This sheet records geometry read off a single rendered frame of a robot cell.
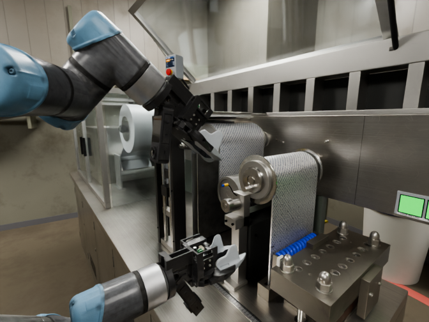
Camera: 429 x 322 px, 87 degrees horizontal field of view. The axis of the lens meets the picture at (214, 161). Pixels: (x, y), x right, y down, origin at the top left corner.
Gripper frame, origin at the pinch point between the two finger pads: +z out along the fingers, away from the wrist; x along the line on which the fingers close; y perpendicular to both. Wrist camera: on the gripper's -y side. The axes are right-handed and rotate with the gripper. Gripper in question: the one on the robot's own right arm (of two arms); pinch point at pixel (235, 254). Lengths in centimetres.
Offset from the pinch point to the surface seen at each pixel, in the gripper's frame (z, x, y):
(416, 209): 45, -25, 9
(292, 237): 25.0, -0.1, -3.7
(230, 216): 6.8, 9.8, 4.8
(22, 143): -54, 342, 4
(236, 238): 8.8, 9.0, -2.6
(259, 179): 11.5, 2.9, 17.2
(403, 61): 46, -17, 50
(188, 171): 46, 100, -3
